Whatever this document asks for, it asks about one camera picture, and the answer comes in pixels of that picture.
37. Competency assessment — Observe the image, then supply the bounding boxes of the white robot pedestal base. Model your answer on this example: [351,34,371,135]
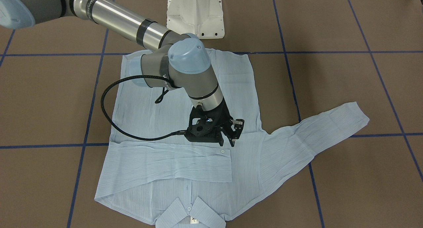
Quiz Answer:
[166,0,225,39]

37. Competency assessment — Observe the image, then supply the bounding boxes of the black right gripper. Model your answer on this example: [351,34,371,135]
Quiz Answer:
[184,99,245,147]

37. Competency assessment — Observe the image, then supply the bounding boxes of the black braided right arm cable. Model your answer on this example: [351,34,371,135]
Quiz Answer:
[100,75,192,141]

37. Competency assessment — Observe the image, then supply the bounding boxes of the light blue button-up shirt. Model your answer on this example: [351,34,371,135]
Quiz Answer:
[94,49,369,228]

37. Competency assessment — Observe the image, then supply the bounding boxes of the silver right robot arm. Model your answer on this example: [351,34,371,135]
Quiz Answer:
[1,0,245,147]

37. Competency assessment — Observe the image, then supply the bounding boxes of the blue tape grid lines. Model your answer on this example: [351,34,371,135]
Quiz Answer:
[1,0,422,228]

